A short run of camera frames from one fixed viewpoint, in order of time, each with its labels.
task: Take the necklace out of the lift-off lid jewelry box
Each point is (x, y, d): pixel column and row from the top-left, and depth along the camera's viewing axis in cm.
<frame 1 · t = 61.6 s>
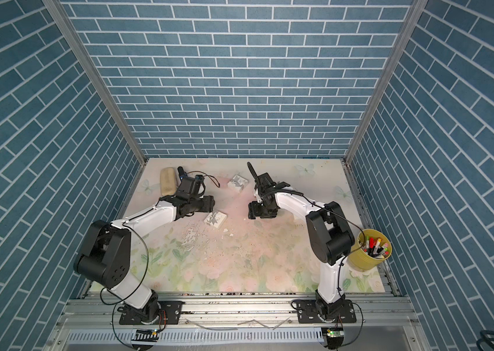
left hand: (213, 202, 93), fingers open
right hand: (256, 215, 94), fingers open
beige zippered pencil case: (168, 181, 110), point 3 cm above the table
yellow pen cup: (378, 246, 80), point 12 cm above the table

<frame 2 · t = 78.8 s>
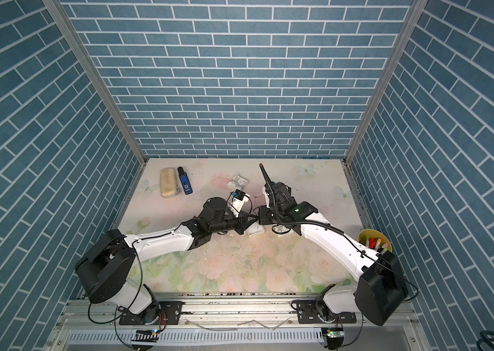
left hand: (261, 221, 80), fingers closed
right hand: (260, 214, 81), fingers closed
the named things where they were.

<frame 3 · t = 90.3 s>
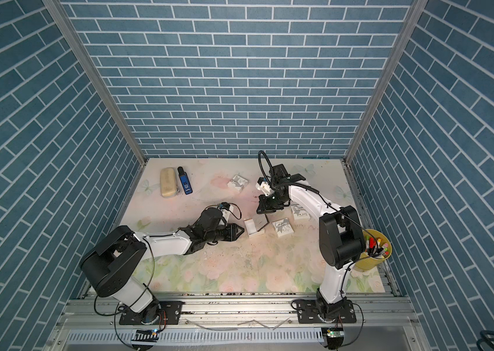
left hand: (246, 232, 88), fingers open
right hand: (260, 211, 89), fingers closed
the named things where they were.

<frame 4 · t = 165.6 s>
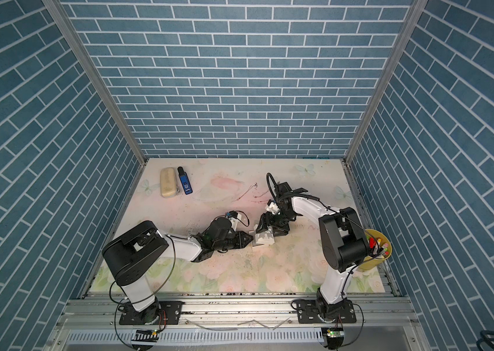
left hand: (256, 242, 88), fingers closed
right hand: (265, 233, 88), fingers open
the named things where they were.

